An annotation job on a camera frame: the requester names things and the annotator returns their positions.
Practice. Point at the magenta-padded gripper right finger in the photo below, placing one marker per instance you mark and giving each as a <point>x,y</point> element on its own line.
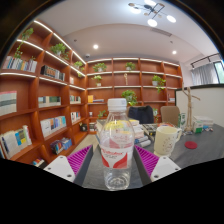
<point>163,166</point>

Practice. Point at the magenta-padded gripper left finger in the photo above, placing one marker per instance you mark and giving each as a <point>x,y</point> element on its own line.
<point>60,166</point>

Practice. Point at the clear plastic water bottle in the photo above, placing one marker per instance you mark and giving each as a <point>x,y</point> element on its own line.
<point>116,146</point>

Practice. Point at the cream ceramic mug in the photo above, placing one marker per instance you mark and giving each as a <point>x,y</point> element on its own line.
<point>165,141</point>

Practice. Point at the green and white carton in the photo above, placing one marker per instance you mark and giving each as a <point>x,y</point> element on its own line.
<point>182,120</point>

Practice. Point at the tan upholstered chair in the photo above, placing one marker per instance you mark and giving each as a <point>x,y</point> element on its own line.
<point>170,115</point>

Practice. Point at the green and white box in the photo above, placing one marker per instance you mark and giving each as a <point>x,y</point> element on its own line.
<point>198,127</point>

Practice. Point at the chair with dark jacket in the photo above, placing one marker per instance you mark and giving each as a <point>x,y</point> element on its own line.
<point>141,115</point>

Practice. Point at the wooden artist mannequin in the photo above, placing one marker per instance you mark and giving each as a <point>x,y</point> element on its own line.
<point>190,106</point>

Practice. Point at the wooden bookshelf unit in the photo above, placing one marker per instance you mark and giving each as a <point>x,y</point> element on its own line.
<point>50,86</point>

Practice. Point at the grey curtain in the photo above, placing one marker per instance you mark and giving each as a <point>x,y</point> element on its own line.
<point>203,74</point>

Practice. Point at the window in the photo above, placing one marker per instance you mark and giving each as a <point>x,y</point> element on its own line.
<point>220,71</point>

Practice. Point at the recessed ceiling light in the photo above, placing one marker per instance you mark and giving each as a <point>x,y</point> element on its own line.
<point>174,52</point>
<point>95,46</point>

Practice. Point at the ceiling air vent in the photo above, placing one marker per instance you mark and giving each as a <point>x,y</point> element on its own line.
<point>161,32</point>

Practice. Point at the branched ceiling lamp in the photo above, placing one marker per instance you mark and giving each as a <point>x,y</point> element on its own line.
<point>152,11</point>

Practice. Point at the black track light rail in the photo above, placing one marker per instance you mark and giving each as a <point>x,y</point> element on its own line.
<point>205,59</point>

